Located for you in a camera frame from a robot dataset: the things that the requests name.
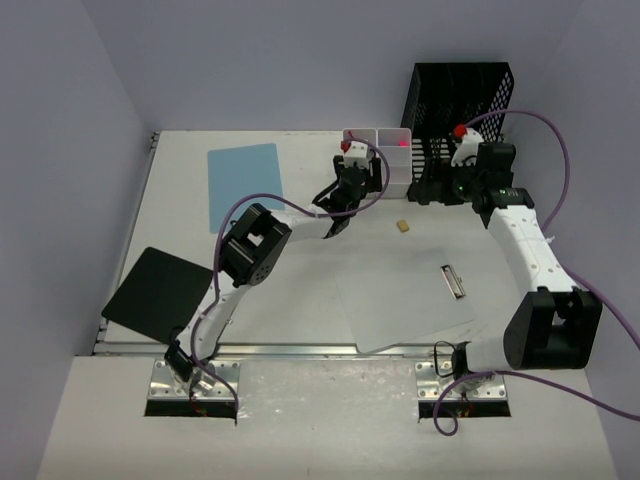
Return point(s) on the left white divided organizer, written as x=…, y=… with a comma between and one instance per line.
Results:
x=365, y=136

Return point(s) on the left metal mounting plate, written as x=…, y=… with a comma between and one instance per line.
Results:
x=165, y=385

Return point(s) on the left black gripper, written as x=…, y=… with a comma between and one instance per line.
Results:
x=357, y=170

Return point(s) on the black clipboard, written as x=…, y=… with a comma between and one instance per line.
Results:
x=158, y=296

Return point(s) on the aluminium rail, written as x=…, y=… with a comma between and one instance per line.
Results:
x=246, y=350

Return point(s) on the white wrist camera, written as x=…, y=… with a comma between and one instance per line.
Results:
x=467, y=147
x=356, y=154

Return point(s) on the white divided organizer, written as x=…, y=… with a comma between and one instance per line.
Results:
x=365, y=136
x=399, y=160

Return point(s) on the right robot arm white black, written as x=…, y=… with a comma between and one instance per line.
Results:
x=555, y=325

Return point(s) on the right white divided organizer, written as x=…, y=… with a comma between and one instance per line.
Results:
x=399, y=160

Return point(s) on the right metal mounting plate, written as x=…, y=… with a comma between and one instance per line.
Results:
x=430, y=385

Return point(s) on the metal mounting plate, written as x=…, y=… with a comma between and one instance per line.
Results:
x=165, y=385
x=430, y=385

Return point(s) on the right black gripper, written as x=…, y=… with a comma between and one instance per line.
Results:
x=443, y=174

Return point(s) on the blue clipboard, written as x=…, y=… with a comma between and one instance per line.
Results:
x=234, y=173

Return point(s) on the yellow eraser block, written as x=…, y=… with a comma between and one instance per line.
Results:
x=403, y=226

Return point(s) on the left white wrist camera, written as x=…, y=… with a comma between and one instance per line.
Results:
x=356, y=154

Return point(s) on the black mesh file rack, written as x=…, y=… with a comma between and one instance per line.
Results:
x=442, y=95

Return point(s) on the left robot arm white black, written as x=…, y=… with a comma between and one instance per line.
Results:
x=251, y=240

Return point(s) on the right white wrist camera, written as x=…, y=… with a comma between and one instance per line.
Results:
x=467, y=147

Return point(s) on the white clear clipboard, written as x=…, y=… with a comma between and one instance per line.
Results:
x=400, y=297

